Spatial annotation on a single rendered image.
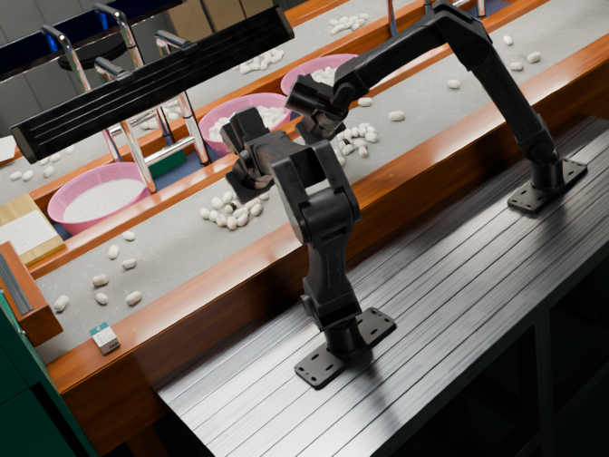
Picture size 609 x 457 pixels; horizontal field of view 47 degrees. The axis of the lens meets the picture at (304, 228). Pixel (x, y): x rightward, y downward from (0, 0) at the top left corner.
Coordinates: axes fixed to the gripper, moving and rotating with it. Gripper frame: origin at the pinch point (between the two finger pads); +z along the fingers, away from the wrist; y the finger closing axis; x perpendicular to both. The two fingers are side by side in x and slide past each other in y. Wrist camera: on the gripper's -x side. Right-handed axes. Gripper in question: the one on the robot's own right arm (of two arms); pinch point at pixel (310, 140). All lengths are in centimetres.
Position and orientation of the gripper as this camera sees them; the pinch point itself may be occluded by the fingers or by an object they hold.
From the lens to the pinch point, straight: 164.5
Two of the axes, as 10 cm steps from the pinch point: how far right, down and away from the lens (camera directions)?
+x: 5.3, 8.4, -0.5
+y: -8.0, 4.9, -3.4
